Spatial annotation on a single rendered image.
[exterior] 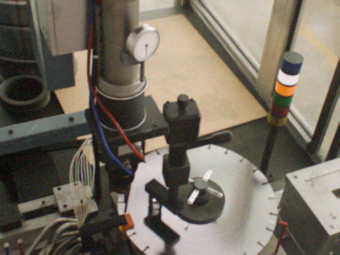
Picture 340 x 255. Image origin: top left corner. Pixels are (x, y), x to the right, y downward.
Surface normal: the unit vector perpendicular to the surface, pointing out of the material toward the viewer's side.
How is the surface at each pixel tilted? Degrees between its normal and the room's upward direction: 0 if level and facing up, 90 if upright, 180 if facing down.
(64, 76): 90
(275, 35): 90
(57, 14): 90
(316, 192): 0
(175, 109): 0
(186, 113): 0
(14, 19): 90
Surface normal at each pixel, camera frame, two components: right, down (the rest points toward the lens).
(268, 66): -0.90, 0.22
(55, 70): 0.42, 0.64
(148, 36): 0.73, 0.52
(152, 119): 0.11, -0.73
